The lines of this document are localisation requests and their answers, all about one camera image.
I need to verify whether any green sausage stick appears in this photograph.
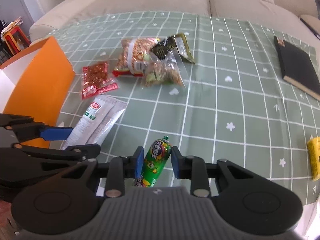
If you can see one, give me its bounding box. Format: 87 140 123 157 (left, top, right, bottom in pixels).
133 135 172 187

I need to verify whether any red dried meat packet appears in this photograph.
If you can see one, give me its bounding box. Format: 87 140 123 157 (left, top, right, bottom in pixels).
80 61 119 100

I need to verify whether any peanut snack bag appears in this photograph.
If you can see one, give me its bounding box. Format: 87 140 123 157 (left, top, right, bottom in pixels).
112 37 159 77

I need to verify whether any white long sachet pack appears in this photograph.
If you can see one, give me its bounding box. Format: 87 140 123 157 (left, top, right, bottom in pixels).
61 95 128 150

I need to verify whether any orange cardboard box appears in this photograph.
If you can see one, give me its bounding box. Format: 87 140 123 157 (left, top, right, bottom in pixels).
0 36 76 149

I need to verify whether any green checkered tablecloth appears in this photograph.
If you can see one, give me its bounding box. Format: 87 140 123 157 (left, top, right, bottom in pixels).
50 11 319 204

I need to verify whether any red stool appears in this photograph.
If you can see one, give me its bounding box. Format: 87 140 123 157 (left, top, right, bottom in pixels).
2 25 31 55

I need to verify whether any clear mixed nuts bag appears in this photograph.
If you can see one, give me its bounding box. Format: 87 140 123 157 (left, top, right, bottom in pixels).
142 33 195 87

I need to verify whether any yellow small carton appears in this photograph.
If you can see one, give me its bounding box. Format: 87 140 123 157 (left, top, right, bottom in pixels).
307 137 320 181

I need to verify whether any black notebook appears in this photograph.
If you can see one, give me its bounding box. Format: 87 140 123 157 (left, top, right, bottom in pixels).
273 36 319 101

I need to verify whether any beige sofa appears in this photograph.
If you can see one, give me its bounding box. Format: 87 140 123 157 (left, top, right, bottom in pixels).
29 0 319 46

